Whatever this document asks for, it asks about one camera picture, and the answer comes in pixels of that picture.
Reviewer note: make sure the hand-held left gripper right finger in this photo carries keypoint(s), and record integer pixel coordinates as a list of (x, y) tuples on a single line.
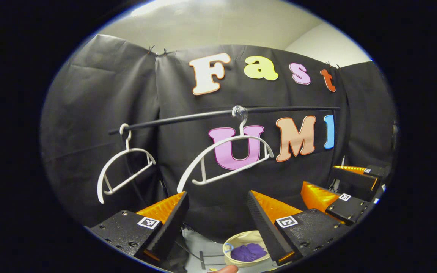
[(266, 227)]

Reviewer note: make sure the black backdrop cloth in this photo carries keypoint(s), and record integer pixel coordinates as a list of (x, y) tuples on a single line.
[(108, 94)]

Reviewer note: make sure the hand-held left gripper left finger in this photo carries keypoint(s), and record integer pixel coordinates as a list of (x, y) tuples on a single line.
[(171, 227)]

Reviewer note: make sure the silver tape wrap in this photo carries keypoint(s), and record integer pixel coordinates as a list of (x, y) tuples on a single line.
[(239, 111)]

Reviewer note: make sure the purple ribbed shirt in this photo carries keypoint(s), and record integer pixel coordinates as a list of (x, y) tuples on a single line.
[(249, 252)]

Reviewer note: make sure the cream laundry hamper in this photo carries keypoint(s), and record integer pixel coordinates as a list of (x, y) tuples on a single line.
[(241, 238)]

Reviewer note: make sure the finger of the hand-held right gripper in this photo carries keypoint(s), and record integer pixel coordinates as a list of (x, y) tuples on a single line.
[(349, 208), (353, 178)]

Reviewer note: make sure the white hanger with taped hook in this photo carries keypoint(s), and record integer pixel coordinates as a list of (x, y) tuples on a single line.
[(218, 149)]

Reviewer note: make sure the white plastic hanger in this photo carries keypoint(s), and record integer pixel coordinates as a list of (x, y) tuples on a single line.
[(106, 170)]

